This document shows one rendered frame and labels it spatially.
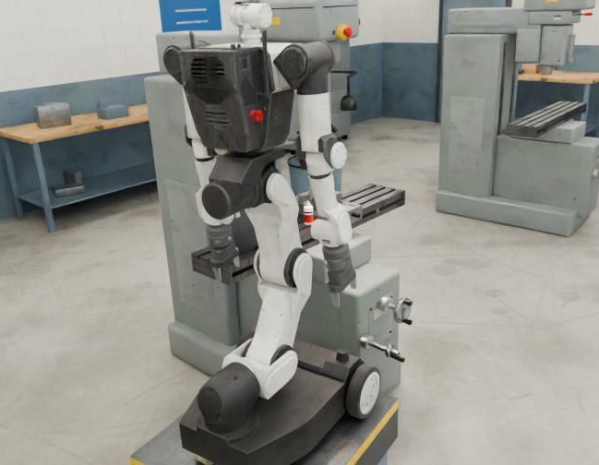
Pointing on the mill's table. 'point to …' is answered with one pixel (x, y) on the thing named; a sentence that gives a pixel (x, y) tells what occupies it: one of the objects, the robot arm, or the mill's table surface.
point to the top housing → (309, 19)
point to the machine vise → (322, 216)
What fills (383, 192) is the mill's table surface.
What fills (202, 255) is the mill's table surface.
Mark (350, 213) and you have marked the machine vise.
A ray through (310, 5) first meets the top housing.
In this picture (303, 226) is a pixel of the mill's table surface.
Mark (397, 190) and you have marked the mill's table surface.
